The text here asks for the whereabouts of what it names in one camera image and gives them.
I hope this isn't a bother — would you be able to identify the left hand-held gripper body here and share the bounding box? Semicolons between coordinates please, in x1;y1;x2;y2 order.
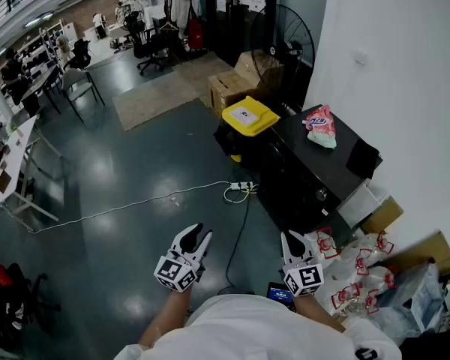
153;249;208;293

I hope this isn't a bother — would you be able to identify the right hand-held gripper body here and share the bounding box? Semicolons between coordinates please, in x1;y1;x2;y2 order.
283;256;325;298

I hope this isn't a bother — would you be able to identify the person's right forearm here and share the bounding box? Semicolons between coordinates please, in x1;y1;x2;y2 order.
294;294;346;333

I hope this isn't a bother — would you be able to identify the person's left forearm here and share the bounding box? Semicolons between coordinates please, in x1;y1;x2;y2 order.
137;286;194;348

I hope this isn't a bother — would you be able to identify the open brown cardboard box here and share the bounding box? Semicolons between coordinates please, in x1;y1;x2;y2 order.
382;230;450;281

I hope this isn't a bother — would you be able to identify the black waist screen device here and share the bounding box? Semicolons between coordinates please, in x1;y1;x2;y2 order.
266;281;297;313

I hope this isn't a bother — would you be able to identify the grey box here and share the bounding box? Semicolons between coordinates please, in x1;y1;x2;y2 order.
337;180;382;228

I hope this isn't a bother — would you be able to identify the person's white shirt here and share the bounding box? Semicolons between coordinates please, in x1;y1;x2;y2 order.
114;293;402;360

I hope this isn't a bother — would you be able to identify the small brown cardboard box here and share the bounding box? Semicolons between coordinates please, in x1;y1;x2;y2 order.
361;196;404;234

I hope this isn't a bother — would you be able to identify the black cabinet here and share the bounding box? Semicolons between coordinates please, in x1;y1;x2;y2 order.
256;104;383;236

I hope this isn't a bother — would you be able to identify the black cloth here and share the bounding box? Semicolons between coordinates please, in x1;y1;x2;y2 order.
345;138;380;179

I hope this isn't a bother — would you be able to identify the black bin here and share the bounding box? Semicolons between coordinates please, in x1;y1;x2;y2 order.
214;120;271;164

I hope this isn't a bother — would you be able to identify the bluish clear plastic bag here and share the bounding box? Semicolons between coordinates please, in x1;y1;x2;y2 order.
374;262;447;347

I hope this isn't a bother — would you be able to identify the pink green detergent bag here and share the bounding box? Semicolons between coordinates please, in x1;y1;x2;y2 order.
305;104;338;149

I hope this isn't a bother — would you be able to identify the yellow bin lid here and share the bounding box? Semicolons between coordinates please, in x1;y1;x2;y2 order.
221;95;281;137

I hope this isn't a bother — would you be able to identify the brown cardboard floor sheet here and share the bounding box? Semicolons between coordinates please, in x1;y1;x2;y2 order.
112;50;236;133

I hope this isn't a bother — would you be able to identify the white table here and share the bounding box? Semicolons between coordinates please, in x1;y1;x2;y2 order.
0;115;61;232

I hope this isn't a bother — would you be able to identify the grey chair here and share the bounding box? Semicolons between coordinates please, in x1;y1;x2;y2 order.
61;67;106;123

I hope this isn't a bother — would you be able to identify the black office chair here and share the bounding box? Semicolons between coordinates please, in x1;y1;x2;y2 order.
129;20;170;77

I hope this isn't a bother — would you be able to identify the large black floor fan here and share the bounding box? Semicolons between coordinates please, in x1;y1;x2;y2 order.
250;4;316;114

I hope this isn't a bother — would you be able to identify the red hanging bag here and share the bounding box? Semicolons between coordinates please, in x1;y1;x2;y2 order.
187;16;205;50

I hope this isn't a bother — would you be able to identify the coat rack with clothes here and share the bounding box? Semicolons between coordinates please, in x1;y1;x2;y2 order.
163;0;203;52

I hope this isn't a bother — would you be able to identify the black cable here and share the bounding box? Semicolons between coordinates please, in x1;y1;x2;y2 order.
217;193;252;296

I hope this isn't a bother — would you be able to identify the coiled white cable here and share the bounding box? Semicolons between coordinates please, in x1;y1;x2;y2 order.
223;185;258;205

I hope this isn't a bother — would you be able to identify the long white cable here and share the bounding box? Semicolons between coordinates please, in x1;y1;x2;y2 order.
28;180;232;235

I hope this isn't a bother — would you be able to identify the white pedestal fan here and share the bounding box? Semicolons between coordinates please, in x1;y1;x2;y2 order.
115;0;146;33

